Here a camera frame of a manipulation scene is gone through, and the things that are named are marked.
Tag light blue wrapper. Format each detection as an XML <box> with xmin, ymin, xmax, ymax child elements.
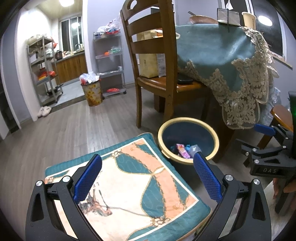
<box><xmin>185</xmin><ymin>145</ymin><xmax>201</xmax><ymax>158</ymax></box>

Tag black box on chair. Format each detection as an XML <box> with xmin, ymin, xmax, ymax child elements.
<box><xmin>178</xmin><ymin>78</ymin><xmax>193</xmax><ymax>85</ymax></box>

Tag teal lace-edged tablecloth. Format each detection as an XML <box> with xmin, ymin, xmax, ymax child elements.
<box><xmin>176</xmin><ymin>24</ymin><xmax>279</xmax><ymax>130</ymax></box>

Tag pink wrapper in bin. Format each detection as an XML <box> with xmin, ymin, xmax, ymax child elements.
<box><xmin>176</xmin><ymin>144</ymin><xmax>191</xmax><ymax>159</ymax></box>

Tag teal bin with yellow rim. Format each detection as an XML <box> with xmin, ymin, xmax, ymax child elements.
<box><xmin>158</xmin><ymin>117</ymin><xmax>219</xmax><ymax>165</ymax></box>

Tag teal orange patterned cushion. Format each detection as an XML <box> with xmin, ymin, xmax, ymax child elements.
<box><xmin>45</xmin><ymin>132</ymin><xmax>212</xmax><ymax>241</ymax></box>

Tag yellow patterned trash bin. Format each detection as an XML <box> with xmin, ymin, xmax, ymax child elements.
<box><xmin>79</xmin><ymin>72</ymin><xmax>103</xmax><ymax>107</ymax></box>

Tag wooden bowl on table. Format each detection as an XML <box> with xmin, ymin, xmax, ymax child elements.
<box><xmin>188</xmin><ymin>11</ymin><xmax>218</xmax><ymax>24</ymax></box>

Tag wooden kitchen cabinet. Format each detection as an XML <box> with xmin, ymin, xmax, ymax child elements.
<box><xmin>52</xmin><ymin>52</ymin><xmax>88</xmax><ymax>83</ymax></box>

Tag white slippers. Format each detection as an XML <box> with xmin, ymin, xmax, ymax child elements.
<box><xmin>37</xmin><ymin>106</ymin><xmax>52</xmax><ymax>118</ymax></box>

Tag person's right hand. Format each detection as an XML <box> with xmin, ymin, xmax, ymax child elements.
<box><xmin>273</xmin><ymin>178</ymin><xmax>296</xmax><ymax>199</ymax></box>

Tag paper cup on table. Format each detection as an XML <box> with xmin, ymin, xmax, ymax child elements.
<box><xmin>241</xmin><ymin>11</ymin><xmax>256</xmax><ymax>30</ymax></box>

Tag grey tissue box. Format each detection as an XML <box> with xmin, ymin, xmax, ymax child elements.
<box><xmin>217</xmin><ymin>8</ymin><xmax>241</xmax><ymax>27</ymax></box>

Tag wooden stool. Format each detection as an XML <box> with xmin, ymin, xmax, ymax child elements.
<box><xmin>257</xmin><ymin>104</ymin><xmax>293</xmax><ymax>149</ymax></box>

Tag paper bag on chair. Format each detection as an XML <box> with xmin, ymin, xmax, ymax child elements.
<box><xmin>136</xmin><ymin>29</ymin><xmax>167</xmax><ymax>79</ymax></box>

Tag wooden dining chair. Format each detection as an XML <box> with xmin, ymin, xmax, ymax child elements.
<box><xmin>120</xmin><ymin>0</ymin><xmax>210</xmax><ymax>128</ymax></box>

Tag grey metal shelf rack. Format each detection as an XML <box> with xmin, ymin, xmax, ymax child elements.
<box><xmin>26</xmin><ymin>35</ymin><xmax>63</xmax><ymax>106</ymax></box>

